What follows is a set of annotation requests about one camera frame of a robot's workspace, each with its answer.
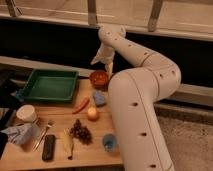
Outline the yellow round fruit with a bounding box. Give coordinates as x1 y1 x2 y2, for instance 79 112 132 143
87 107 99 121

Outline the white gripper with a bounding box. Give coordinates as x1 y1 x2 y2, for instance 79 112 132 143
90 44 115 78

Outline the dark grape bunch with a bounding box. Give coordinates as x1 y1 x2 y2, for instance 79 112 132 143
70 119 92 145

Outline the green plastic tray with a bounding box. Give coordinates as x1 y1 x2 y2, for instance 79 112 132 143
21 69 78 103

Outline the orange bowl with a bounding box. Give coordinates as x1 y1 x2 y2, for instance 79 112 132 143
89 70 109 88

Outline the blue sponge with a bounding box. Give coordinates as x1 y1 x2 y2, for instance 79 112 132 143
93 91 106 107

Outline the black rectangular remote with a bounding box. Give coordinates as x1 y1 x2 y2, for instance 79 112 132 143
42 135 55 161

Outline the metal fork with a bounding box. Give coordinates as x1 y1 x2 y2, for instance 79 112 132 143
33 120 54 151

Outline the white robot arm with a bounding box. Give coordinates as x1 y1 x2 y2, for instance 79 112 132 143
92 25 181 171

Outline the light blue cloth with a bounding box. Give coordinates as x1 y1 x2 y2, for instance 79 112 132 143
2 123 40 145

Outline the small blue cup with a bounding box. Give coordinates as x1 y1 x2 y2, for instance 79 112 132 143
102 134 117 152

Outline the white cup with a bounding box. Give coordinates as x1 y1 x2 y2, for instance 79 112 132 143
16 105 37 122

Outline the yellow corn cob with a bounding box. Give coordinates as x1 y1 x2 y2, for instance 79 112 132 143
60 130 74 160

